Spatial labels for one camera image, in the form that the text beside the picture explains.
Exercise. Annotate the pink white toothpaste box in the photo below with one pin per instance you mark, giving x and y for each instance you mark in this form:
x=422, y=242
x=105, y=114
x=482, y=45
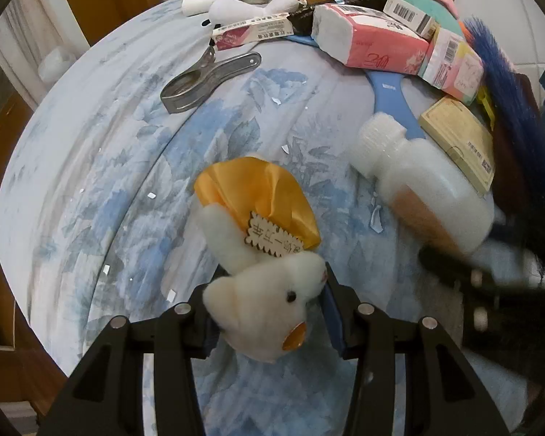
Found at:
x=250, y=32

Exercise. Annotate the pastel pink teal pad pack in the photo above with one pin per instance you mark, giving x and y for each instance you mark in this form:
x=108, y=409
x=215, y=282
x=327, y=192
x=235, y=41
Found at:
x=454, y=63

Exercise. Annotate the large metal clip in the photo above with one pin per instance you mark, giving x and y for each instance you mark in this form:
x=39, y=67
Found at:
x=209, y=79

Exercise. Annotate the blue feather duster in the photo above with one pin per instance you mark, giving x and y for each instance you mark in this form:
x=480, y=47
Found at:
x=504, y=81

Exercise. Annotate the tan cardboard box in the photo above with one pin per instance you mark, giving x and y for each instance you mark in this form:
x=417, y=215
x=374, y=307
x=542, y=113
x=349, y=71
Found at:
x=454, y=136

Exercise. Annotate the pink tissue pack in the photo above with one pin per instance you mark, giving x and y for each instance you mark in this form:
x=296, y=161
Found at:
x=377, y=41

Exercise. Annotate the white plastic bag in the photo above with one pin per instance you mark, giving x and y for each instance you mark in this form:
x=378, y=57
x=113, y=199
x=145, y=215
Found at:
x=57, y=63

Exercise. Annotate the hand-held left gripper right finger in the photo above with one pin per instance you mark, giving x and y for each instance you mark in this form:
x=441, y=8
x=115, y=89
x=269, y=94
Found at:
x=334, y=322

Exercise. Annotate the white curtain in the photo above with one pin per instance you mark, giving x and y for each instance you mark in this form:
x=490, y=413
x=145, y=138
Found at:
x=36, y=22

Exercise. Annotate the white paper roll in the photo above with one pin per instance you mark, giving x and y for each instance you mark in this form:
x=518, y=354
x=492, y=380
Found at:
x=204, y=3

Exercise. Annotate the small white barcode box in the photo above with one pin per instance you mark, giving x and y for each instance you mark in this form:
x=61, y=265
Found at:
x=411, y=13

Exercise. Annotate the white plush duck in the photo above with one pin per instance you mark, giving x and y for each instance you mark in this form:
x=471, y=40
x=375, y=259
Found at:
x=254, y=299

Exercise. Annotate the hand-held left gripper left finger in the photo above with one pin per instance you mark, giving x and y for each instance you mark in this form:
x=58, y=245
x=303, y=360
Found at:
x=195, y=331

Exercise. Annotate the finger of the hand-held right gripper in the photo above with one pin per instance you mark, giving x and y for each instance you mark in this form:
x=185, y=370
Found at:
x=517, y=236
x=449, y=265

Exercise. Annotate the blue floral bedsheet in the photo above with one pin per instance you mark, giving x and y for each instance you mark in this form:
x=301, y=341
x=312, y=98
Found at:
x=118, y=168

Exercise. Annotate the white plush toy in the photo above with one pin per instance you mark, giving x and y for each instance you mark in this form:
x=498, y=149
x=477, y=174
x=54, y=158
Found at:
x=236, y=9

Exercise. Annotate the white plastic bottle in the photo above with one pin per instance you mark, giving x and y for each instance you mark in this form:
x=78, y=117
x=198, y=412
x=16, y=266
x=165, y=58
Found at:
x=418, y=181

